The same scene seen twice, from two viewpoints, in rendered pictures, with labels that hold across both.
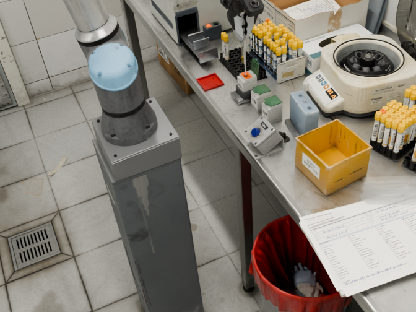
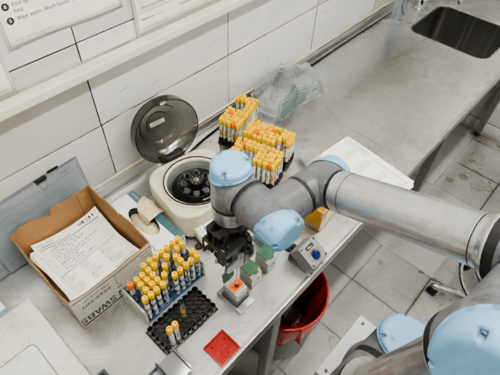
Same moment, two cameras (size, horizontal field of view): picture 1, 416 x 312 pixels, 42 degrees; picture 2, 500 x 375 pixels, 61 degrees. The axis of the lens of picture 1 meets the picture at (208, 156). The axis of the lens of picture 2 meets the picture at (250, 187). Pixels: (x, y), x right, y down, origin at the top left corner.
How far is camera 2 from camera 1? 160 cm
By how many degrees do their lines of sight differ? 73
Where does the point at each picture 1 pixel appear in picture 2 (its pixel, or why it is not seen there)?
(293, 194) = (348, 227)
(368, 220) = not seen: hidden behind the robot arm
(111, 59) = (411, 336)
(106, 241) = not seen: outside the picture
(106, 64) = not seen: hidden behind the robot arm
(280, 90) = (215, 269)
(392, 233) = (354, 167)
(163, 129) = (359, 334)
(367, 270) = (390, 175)
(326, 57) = (201, 210)
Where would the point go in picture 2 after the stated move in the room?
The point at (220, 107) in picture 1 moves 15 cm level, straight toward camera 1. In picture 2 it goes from (263, 318) to (312, 297)
